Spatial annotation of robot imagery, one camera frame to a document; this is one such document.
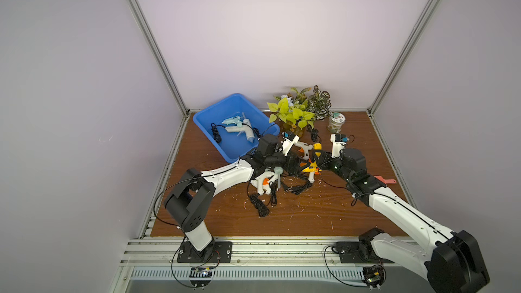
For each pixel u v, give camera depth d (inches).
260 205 32.7
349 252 28.6
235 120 44.6
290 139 29.1
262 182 34.5
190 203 17.9
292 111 35.1
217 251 28.6
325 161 27.7
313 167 30.5
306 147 39.7
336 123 41.6
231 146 41.5
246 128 42.6
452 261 15.1
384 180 35.3
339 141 28.0
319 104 36.6
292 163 28.6
